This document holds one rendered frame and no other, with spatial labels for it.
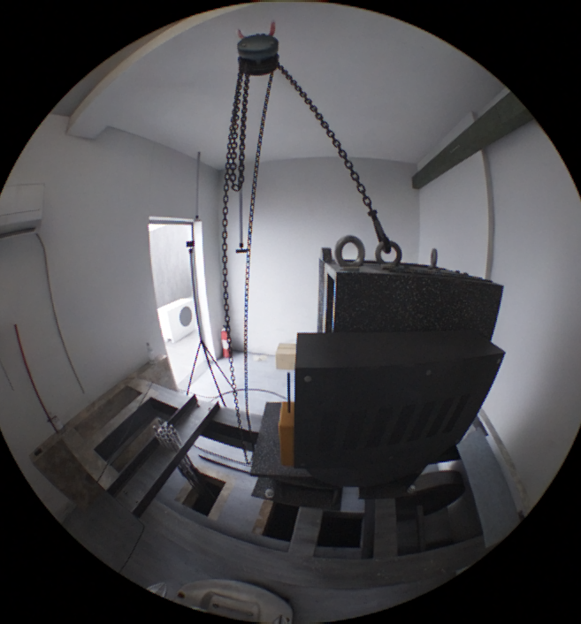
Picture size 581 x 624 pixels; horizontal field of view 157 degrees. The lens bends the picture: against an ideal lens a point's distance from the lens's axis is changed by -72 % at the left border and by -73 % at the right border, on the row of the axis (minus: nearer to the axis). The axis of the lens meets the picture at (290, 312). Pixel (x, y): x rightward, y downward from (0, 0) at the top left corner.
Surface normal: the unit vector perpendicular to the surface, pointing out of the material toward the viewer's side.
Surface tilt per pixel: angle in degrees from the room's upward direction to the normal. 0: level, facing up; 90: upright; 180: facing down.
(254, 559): 0
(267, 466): 0
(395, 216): 90
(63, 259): 90
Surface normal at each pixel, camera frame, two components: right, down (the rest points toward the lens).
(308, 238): -0.22, 0.30
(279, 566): 0.00, -0.95
